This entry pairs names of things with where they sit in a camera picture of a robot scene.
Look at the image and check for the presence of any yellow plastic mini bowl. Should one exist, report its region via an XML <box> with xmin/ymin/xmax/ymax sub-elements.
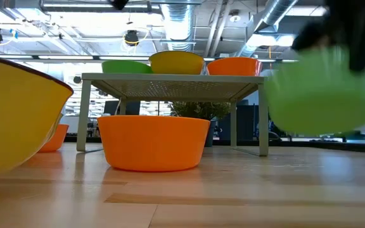
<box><xmin>148</xmin><ymin>50</ymin><xmax>205</xmax><ymax>75</ymax></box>

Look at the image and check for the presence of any floral plate with yellow underside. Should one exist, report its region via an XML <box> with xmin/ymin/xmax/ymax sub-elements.
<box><xmin>0</xmin><ymin>52</ymin><xmax>75</xmax><ymax>184</ymax></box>

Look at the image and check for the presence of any silver spiral ventilation duct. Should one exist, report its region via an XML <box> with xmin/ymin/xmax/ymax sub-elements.
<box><xmin>236</xmin><ymin>0</ymin><xmax>299</xmax><ymax>58</ymax></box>
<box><xmin>160</xmin><ymin>3</ymin><xmax>198</xmax><ymax>52</ymax></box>

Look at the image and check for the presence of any dark partition panel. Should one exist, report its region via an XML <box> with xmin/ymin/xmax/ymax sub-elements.
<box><xmin>217</xmin><ymin>104</ymin><xmax>260</xmax><ymax>141</ymax></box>

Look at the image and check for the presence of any orange plastic mini bowl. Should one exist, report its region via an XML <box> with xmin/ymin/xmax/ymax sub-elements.
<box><xmin>38</xmin><ymin>123</ymin><xmax>70</xmax><ymax>153</ymax></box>
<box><xmin>96</xmin><ymin>115</ymin><xmax>211</xmax><ymax>173</ymax></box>
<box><xmin>206</xmin><ymin>56</ymin><xmax>264</xmax><ymax>77</ymax></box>

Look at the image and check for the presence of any dark computer monitor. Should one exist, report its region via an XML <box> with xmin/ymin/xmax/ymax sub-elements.
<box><xmin>103</xmin><ymin>100</ymin><xmax>141</xmax><ymax>117</ymax></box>

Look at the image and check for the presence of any potted green artificial plant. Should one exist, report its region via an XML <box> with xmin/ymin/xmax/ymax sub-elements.
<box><xmin>169</xmin><ymin>101</ymin><xmax>231</xmax><ymax>148</ymax></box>

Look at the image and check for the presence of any pale green perforated metal shelf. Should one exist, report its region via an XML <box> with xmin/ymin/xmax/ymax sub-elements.
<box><xmin>76</xmin><ymin>73</ymin><xmax>269</xmax><ymax>157</ymax></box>

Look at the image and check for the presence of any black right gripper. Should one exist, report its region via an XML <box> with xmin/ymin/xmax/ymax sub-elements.
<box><xmin>291</xmin><ymin>0</ymin><xmax>365</xmax><ymax>72</ymax></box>

